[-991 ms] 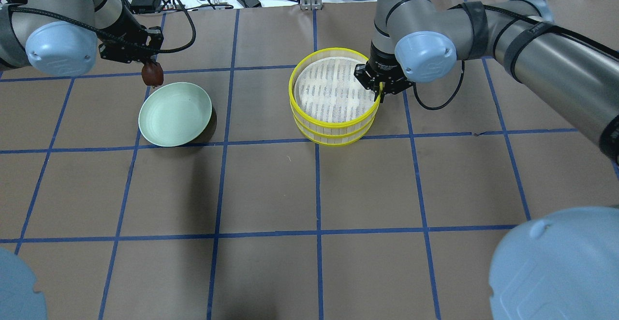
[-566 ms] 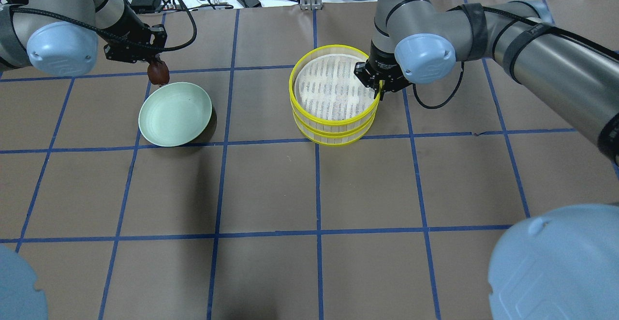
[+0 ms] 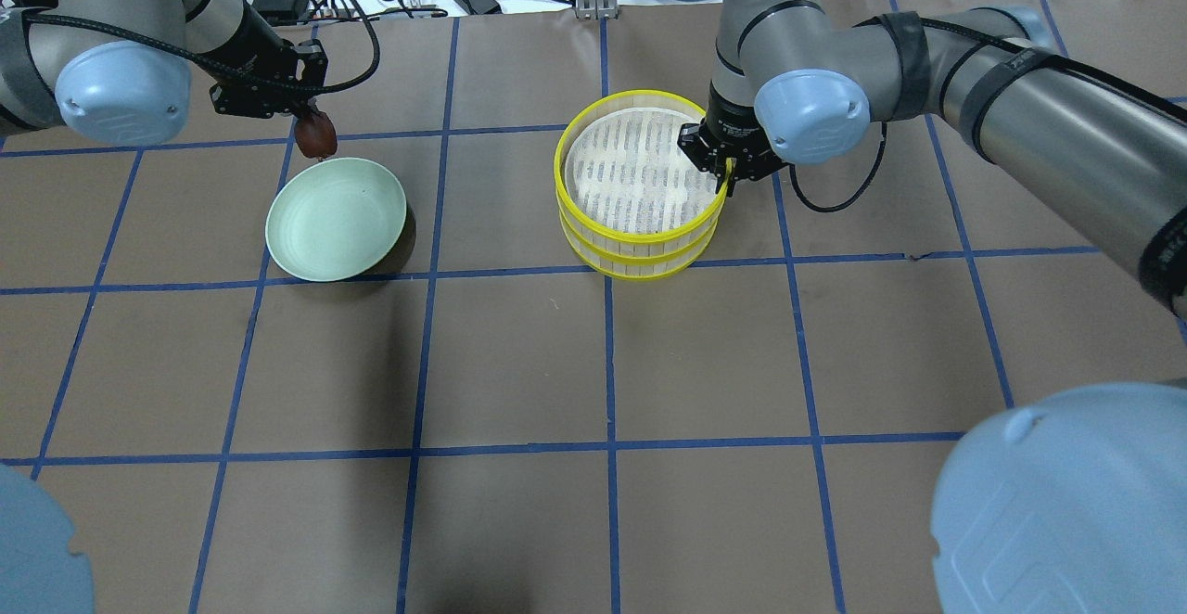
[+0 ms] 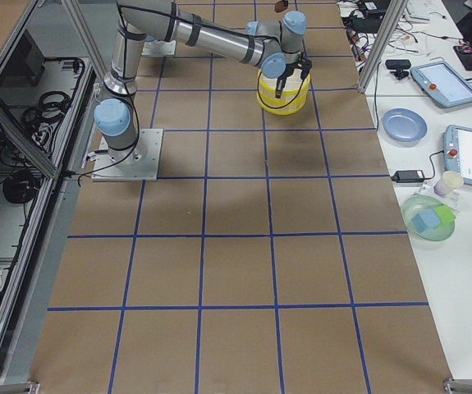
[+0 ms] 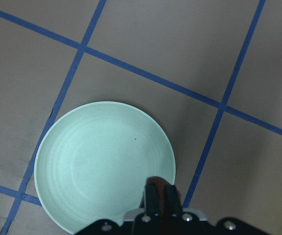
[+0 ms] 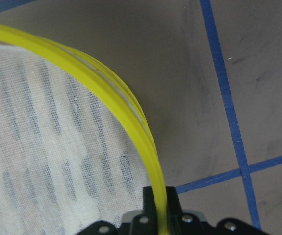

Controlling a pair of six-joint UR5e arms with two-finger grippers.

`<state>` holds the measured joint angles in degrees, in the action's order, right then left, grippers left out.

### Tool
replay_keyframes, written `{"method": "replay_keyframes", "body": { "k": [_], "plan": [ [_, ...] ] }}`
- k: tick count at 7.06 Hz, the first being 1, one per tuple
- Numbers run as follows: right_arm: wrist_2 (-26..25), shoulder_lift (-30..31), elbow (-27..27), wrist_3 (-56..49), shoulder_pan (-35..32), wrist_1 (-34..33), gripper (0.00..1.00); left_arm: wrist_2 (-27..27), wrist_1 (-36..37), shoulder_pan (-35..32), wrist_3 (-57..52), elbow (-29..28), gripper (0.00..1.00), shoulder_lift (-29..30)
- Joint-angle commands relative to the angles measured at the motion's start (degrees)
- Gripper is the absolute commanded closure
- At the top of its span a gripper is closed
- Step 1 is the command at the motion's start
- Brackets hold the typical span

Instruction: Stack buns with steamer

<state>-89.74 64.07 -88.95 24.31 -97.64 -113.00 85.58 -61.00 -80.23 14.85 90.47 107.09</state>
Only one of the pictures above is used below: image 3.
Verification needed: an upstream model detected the brown bun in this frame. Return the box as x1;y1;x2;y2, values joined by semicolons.
293;110;338;160

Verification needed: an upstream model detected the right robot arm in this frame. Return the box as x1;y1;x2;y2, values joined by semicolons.
680;0;1186;613

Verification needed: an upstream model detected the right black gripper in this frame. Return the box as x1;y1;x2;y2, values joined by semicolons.
678;86;789;200

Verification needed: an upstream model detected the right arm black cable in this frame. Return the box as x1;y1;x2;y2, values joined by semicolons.
788;15;1187;215

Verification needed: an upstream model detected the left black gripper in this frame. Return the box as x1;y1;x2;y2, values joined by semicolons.
211;11;329;122

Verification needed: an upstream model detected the yellow steamer basket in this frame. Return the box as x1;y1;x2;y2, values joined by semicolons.
559;213;718;283
553;90;725;245

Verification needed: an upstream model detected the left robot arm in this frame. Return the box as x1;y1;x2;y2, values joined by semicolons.
4;0;329;613

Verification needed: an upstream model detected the light green plate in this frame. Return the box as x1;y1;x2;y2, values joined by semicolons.
264;157;408;283

